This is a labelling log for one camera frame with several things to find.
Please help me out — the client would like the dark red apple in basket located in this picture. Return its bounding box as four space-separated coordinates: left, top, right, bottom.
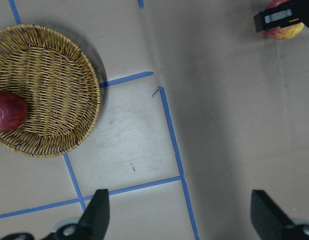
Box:
0 90 28 133

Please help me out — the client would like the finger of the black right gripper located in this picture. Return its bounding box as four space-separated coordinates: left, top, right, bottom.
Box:
253 0 309 33

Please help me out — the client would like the woven wicker basket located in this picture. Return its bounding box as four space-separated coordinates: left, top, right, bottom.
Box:
0 24 102 158

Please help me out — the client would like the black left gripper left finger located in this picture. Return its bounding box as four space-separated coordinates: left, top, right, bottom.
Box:
1 188 111 240

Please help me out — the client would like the red yellow apple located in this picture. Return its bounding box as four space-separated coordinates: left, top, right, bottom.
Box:
263 0 305 40

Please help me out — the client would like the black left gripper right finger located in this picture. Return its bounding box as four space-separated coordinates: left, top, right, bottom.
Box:
250 189 309 240

